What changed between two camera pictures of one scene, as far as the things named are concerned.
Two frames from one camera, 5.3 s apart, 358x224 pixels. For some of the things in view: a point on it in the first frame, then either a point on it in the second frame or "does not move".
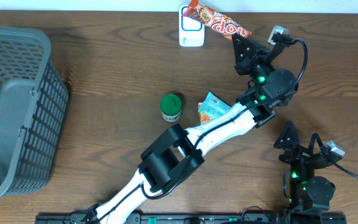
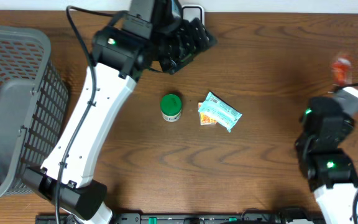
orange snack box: [203, 118] does not move
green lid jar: [171, 107] does not move
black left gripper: [249, 62] to [188, 47]
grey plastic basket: [23, 102] does not move
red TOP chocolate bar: [219, 22] to [341, 70]
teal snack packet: [213, 106] does not move
